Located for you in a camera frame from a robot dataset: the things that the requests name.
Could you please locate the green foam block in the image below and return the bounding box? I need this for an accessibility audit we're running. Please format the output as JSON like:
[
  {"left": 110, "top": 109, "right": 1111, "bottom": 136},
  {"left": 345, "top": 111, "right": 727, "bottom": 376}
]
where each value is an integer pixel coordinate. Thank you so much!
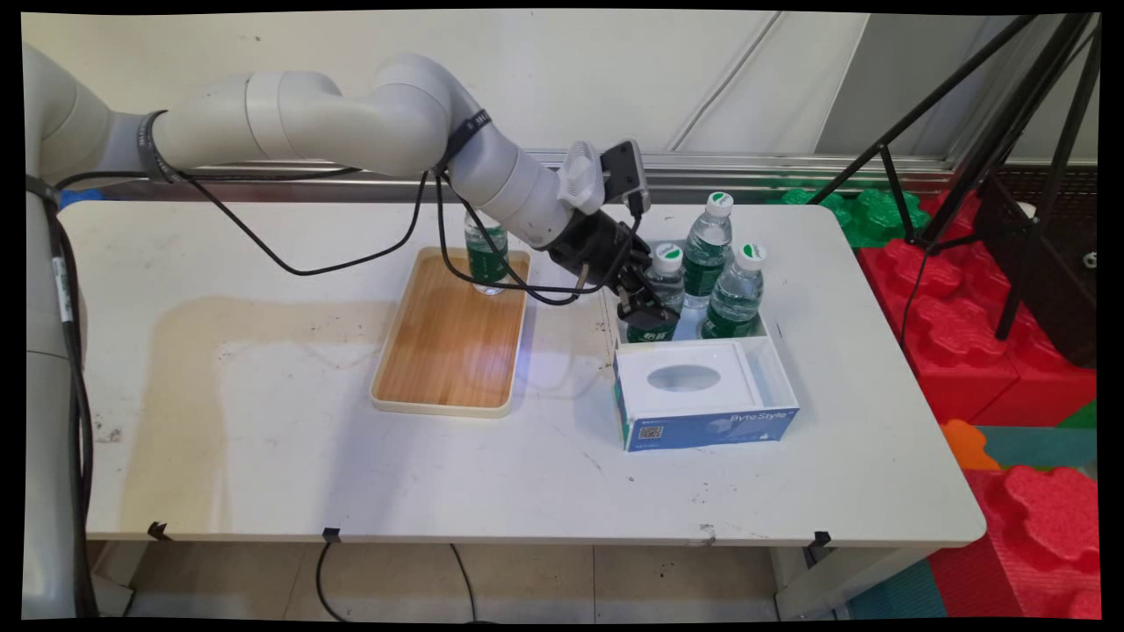
[{"left": 764, "top": 180, "right": 932, "bottom": 249}]

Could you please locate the white table leg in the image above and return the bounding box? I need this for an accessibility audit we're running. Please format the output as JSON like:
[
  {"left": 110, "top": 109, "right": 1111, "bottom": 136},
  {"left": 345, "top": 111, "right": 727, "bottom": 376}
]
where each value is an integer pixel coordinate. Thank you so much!
[
  {"left": 773, "top": 546, "right": 940, "bottom": 620},
  {"left": 88, "top": 542, "right": 146, "bottom": 615}
]

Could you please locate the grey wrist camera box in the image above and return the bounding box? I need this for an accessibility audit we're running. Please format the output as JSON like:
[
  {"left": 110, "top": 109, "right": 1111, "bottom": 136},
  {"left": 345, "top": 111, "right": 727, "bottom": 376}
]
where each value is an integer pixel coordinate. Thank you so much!
[{"left": 600, "top": 139, "right": 652, "bottom": 218}]

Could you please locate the orange foam piece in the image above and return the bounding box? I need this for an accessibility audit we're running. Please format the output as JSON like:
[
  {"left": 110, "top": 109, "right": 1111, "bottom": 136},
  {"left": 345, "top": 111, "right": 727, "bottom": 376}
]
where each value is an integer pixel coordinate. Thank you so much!
[{"left": 940, "top": 420, "right": 1002, "bottom": 472}]

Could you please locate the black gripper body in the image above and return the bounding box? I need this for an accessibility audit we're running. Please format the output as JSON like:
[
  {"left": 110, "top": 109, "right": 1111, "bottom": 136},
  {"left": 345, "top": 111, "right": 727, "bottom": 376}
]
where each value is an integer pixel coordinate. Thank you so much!
[{"left": 549, "top": 209, "right": 648, "bottom": 292}]

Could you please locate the black camera cable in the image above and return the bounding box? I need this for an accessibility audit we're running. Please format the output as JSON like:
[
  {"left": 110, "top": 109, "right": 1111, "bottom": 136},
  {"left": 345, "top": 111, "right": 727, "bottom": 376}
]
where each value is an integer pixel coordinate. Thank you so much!
[{"left": 435, "top": 167, "right": 644, "bottom": 306}]

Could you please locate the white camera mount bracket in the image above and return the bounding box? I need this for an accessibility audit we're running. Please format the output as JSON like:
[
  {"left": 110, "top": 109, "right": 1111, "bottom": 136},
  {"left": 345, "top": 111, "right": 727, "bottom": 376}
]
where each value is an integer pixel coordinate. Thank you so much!
[{"left": 559, "top": 140, "right": 607, "bottom": 214}]

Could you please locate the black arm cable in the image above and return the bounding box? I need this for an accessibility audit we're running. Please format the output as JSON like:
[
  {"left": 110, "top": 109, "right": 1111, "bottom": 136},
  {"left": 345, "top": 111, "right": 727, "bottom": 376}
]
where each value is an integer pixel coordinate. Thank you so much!
[{"left": 53, "top": 167, "right": 431, "bottom": 277}]

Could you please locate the black tripod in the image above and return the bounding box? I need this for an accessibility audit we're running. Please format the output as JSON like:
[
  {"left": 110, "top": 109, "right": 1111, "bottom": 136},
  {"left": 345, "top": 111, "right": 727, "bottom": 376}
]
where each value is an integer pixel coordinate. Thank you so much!
[{"left": 808, "top": 12, "right": 1100, "bottom": 341}]

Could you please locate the metal wall rail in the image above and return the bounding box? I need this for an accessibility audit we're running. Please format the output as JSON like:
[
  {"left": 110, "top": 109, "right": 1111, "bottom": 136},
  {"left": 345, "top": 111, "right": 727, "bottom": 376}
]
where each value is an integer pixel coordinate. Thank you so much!
[{"left": 57, "top": 145, "right": 954, "bottom": 205}]

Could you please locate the black hanging cable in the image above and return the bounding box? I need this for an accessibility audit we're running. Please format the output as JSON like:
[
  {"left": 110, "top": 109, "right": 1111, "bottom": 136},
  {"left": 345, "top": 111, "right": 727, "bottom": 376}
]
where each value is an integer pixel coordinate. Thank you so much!
[
  {"left": 314, "top": 540, "right": 352, "bottom": 622},
  {"left": 450, "top": 544, "right": 479, "bottom": 622}
]

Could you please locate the green label water bottle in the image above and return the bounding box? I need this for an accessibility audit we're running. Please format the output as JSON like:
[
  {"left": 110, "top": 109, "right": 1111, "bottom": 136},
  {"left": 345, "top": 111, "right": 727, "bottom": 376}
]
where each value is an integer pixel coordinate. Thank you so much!
[
  {"left": 677, "top": 191, "right": 734, "bottom": 309},
  {"left": 465, "top": 211, "right": 510, "bottom": 296},
  {"left": 625, "top": 243, "right": 685, "bottom": 343},
  {"left": 701, "top": 242, "right": 767, "bottom": 340}
]

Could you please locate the large red foam block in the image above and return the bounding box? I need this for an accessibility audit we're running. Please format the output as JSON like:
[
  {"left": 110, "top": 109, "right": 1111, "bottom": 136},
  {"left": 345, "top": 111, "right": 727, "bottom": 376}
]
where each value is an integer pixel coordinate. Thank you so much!
[{"left": 856, "top": 189, "right": 1099, "bottom": 427}]

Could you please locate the black cable strap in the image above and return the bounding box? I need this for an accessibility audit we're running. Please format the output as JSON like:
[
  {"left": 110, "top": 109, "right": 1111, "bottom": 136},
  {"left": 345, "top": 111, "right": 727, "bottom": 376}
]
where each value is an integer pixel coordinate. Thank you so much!
[
  {"left": 439, "top": 110, "right": 493, "bottom": 172},
  {"left": 139, "top": 110, "right": 181, "bottom": 183}
]

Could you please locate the dark panel board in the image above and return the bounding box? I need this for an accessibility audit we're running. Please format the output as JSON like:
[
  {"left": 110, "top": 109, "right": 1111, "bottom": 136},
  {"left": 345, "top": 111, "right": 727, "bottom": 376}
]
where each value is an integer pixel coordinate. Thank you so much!
[{"left": 976, "top": 167, "right": 1099, "bottom": 370}]

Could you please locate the teal foam mat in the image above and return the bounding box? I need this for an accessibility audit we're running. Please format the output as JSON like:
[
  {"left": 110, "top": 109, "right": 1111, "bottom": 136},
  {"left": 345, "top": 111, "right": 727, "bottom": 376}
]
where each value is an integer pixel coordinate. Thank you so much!
[{"left": 975, "top": 426, "right": 1099, "bottom": 470}]

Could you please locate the white open box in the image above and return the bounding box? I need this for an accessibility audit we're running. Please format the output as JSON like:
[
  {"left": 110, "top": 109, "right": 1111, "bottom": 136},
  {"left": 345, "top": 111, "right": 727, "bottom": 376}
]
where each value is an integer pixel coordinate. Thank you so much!
[{"left": 600, "top": 237, "right": 774, "bottom": 352}]

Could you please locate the blue white tissue box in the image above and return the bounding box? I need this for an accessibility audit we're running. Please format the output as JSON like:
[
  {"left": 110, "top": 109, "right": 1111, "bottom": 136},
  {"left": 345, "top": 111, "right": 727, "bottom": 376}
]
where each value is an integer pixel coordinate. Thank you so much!
[{"left": 612, "top": 336, "right": 801, "bottom": 454}]

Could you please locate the bamboo tray with cream rim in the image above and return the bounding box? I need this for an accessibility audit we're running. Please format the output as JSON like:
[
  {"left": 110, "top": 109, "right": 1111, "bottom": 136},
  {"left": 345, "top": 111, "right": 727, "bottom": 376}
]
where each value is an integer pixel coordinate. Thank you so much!
[{"left": 370, "top": 247, "right": 532, "bottom": 419}]

